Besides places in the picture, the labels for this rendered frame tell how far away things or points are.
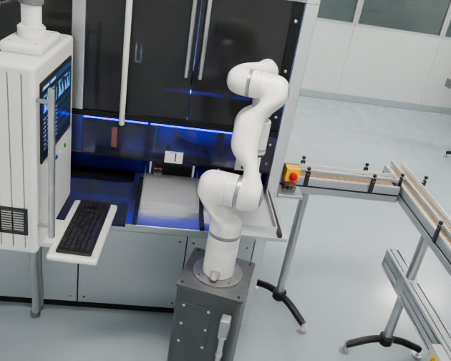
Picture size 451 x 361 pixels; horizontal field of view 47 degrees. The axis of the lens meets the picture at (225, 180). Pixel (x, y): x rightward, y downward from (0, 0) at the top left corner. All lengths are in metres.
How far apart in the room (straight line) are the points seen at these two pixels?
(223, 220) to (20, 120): 0.78
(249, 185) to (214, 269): 0.37
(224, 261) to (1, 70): 1.00
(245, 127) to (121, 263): 1.29
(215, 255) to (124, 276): 1.05
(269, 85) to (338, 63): 5.56
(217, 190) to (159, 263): 1.11
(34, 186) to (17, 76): 0.41
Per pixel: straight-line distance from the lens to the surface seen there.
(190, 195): 2.48
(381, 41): 7.49
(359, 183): 2.85
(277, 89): 1.85
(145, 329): 3.02
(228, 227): 1.86
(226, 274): 1.98
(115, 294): 2.98
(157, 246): 2.76
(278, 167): 2.57
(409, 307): 2.87
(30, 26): 2.04
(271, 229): 2.29
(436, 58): 7.86
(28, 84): 1.87
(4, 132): 1.96
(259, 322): 3.18
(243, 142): 1.81
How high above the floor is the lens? 2.09
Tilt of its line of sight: 27 degrees down
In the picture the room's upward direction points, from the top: 10 degrees clockwise
